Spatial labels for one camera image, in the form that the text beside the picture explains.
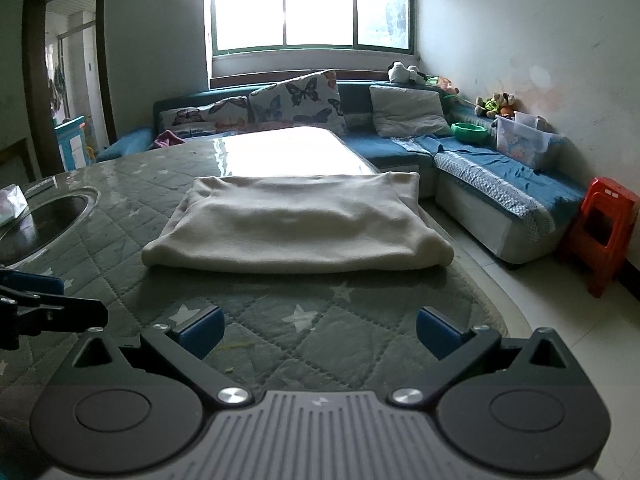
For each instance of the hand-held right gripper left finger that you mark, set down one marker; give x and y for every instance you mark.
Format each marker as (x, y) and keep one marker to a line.
(202, 331)

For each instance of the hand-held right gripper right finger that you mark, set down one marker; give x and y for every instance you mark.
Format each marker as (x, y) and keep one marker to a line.
(440, 332)

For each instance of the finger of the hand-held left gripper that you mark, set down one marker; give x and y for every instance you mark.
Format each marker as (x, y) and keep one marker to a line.
(75, 315)
(35, 282)

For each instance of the cream fleece garment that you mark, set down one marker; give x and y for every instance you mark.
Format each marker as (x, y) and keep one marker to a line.
(300, 225)

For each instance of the hanging clothes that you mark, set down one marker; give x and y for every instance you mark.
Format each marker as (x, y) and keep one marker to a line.
(57, 85)

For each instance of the black round induction cooktop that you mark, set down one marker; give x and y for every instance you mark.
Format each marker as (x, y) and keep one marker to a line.
(40, 225)

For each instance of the white tissue pack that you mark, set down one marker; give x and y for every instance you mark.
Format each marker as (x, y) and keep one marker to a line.
(11, 205)

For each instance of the grey remote control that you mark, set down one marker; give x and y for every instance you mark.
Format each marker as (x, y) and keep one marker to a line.
(39, 186)

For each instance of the dark wooden chair back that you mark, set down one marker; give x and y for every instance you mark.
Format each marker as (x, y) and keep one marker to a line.
(17, 160)

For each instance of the yellow toy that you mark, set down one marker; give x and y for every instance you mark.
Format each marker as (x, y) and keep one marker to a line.
(88, 153)

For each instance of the blue white cabinet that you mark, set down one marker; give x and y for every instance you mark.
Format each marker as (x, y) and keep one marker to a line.
(72, 142)

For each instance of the blue sofa cover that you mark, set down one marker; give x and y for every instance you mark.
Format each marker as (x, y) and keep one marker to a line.
(500, 170)

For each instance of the pink cloth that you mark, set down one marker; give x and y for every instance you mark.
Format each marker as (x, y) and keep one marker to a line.
(167, 140)

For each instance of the red plastic stool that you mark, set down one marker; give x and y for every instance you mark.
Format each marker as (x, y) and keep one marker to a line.
(607, 220)

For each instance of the green bowl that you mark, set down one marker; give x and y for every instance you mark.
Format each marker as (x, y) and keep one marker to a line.
(469, 132)

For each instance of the large clear storage box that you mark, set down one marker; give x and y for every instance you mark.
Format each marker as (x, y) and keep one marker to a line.
(525, 145)

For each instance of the long butterfly print pillow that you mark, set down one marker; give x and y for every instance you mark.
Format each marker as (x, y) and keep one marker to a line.
(205, 117)

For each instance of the plain grey pillow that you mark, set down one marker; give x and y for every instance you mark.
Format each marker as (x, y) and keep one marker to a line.
(407, 110)

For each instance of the small clear storage box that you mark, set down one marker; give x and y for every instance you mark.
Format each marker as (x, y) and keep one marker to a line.
(526, 120)

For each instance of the brown green plush toy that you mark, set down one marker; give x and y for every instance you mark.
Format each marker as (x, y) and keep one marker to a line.
(495, 105)

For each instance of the pink green plush toy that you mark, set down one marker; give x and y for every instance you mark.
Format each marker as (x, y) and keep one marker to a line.
(442, 85)

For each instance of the square butterfly print pillow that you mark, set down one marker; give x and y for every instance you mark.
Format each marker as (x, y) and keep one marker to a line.
(300, 100)

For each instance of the teal corner sofa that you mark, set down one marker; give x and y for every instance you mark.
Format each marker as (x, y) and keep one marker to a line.
(357, 95)

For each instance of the panda plush toy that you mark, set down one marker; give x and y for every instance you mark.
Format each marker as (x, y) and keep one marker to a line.
(402, 72)

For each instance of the green framed window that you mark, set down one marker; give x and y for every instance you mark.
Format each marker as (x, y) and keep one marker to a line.
(310, 5)

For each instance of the dark brown door frame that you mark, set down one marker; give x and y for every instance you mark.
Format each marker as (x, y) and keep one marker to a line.
(35, 85)

